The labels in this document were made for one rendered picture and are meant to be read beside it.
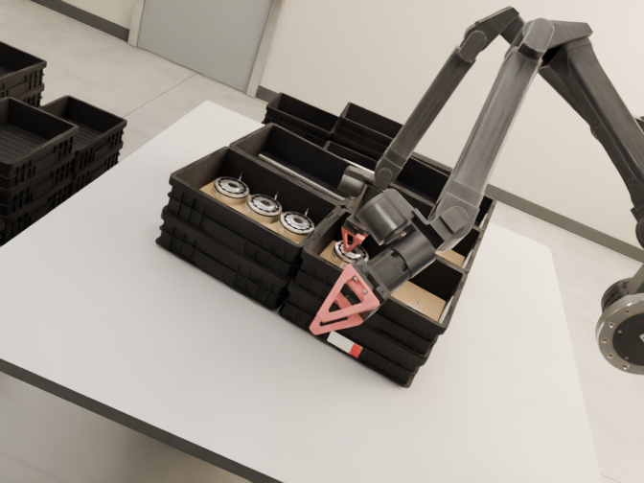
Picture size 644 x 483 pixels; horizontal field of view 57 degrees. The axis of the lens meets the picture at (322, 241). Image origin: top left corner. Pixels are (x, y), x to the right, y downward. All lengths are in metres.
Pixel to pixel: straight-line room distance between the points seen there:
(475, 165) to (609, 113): 0.26
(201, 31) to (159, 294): 3.49
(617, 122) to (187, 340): 1.01
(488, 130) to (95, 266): 1.04
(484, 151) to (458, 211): 0.13
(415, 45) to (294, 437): 3.54
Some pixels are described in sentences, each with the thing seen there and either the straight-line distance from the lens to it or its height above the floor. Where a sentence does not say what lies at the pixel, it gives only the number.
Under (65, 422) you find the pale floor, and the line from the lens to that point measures 2.16.
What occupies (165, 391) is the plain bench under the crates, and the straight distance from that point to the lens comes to 1.36.
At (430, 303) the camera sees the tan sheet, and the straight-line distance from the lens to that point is 1.69.
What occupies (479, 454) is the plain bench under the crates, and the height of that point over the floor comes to 0.70.
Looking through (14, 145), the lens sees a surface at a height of 0.49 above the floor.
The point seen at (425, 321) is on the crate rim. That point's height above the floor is 0.92.
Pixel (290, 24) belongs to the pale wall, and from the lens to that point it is 4.65.
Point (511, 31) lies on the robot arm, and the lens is 1.47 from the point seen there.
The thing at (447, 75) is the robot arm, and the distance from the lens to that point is 1.49.
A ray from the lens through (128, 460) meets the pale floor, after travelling 2.10.
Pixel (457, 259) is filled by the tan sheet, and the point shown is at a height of 0.83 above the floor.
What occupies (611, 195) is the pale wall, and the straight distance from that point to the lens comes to 4.96.
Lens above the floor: 1.73
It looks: 31 degrees down
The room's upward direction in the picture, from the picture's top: 23 degrees clockwise
